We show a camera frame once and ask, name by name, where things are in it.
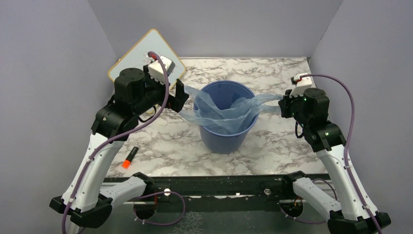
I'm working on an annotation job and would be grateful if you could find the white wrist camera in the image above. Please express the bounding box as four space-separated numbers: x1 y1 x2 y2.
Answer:
289 73 313 98
143 55 176 85

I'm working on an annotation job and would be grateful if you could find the black metal mounting rail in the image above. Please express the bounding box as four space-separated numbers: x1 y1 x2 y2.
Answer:
132 175 297 214

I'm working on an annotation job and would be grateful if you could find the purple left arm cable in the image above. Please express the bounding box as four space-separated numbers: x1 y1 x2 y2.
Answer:
61 51 187 234

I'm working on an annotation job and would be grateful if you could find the yellow-framed whiteboard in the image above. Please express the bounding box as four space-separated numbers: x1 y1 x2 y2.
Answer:
108 29 186 87

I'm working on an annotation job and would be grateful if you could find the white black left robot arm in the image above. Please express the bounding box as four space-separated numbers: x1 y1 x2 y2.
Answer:
50 67 189 230

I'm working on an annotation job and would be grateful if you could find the light blue trash bag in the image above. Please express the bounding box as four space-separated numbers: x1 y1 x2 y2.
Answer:
179 86 282 135

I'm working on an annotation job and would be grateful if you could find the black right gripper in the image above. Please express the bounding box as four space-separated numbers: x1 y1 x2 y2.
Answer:
279 88 310 128

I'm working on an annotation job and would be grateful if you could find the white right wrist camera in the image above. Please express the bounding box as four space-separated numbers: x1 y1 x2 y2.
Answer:
289 73 313 98

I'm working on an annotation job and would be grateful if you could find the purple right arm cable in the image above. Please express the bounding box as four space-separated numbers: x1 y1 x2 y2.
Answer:
280 73 385 234

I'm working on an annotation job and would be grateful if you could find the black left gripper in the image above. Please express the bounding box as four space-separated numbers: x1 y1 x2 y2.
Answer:
132 64 189 116

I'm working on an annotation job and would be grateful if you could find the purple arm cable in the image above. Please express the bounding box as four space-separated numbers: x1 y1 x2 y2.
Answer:
61 51 187 234
280 73 385 234

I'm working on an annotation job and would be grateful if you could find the blue plastic trash bin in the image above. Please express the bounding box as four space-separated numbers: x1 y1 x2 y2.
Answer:
200 80 258 154

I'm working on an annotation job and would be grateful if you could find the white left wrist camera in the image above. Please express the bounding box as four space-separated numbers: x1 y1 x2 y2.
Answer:
143 55 176 85

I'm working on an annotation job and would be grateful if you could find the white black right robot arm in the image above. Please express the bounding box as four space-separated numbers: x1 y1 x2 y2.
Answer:
278 88 391 234

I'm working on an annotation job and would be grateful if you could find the black orange marker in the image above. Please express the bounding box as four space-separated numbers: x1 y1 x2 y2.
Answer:
122 147 139 169

